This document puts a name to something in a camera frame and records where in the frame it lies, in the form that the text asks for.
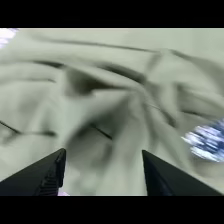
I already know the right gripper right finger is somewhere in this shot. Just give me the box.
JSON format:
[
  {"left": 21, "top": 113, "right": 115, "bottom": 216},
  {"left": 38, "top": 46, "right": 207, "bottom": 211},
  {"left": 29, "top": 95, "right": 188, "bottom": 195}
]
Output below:
[{"left": 141, "top": 149, "right": 224, "bottom": 197}]

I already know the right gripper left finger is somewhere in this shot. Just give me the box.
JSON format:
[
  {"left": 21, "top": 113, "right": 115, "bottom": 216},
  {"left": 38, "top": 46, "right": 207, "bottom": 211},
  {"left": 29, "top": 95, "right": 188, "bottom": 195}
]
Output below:
[{"left": 0, "top": 148, "right": 67, "bottom": 197}]

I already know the pale green garment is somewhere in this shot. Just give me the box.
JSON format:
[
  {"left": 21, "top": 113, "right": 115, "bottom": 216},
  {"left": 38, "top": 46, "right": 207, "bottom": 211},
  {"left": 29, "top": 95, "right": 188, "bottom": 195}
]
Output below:
[{"left": 0, "top": 28, "right": 224, "bottom": 197}]

